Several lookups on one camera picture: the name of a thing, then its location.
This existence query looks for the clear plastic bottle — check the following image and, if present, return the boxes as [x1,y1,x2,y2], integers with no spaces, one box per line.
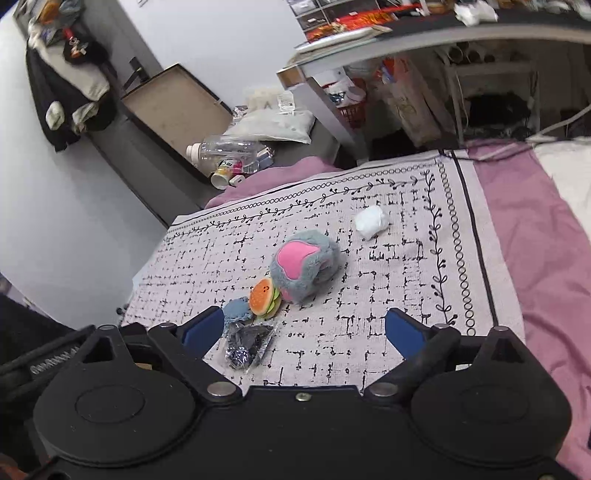
[186,135,274,176]

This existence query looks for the grey desk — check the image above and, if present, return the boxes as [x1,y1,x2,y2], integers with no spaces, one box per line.
[276,13,591,162]

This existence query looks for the black patterned white blanket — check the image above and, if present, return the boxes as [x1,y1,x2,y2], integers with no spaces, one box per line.
[119,150,527,389]

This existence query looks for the brown board with black frame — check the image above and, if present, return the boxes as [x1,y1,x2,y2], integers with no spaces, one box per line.
[120,63,234,185]

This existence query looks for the red orange printed packet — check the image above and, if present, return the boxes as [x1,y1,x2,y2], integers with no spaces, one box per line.
[302,10,404,43]

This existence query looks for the blue-grey fuzzy pad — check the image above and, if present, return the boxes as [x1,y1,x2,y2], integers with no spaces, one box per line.
[222,298,255,331]

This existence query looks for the red basket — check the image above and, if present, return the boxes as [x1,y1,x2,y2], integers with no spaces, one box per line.
[338,100,369,133]

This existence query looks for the small drawer cabinet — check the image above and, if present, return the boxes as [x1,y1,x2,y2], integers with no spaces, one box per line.
[286,0,386,31]

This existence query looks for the hanging dark clothes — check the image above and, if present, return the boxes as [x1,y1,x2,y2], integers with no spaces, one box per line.
[24,0,120,153]

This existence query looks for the white crumpled cloth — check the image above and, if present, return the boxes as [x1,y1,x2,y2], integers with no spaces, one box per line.
[453,0,500,25]

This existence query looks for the grey pink paw plush toy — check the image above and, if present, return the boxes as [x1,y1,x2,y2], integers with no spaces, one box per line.
[270,229,343,305]

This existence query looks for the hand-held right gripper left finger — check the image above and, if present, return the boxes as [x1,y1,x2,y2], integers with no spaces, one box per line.
[74,305,242,407]

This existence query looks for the small white cup container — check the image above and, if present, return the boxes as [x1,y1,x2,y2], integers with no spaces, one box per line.
[211,161,232,190]

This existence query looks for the white fluffy stuffing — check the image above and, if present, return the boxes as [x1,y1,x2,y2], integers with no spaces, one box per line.
[244,87,279,110]

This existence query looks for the white filled plastic bag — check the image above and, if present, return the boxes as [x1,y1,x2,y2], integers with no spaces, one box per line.
[223,110,317,145]

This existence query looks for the clear bag with dark cloth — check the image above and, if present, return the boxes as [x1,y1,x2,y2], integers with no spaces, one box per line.
[224,320,277,370]

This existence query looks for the white soft ball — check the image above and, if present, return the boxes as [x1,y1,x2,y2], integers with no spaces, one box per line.
[354,205,390,241]

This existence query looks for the white cable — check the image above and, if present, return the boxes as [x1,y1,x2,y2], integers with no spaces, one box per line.
[466,107,591,162]

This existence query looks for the burger plush toy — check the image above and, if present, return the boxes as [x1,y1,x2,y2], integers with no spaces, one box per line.
[249,277,283,320]

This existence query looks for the black cap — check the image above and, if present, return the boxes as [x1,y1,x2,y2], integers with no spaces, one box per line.
[63,28,110,66]

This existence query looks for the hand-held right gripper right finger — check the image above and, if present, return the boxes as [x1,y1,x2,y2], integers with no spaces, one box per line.
[364,308,546,403]

